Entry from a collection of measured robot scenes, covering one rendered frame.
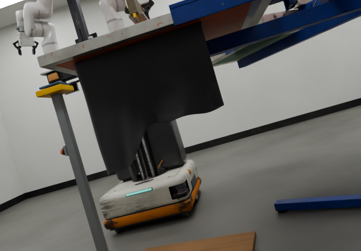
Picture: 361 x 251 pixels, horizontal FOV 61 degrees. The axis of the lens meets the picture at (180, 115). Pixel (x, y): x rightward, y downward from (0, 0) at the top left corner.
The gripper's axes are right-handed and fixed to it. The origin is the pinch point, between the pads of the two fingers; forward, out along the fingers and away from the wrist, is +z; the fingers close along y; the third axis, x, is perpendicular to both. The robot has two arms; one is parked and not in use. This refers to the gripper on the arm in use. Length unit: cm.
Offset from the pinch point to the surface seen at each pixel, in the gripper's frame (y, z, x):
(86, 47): 17.0, 12.9, 29.6
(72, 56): 22.6, 14.3, 29.4
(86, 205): 52, 73, -9
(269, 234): -27, 110, -16
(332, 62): -220, 35, -379
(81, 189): 52, 65, -9
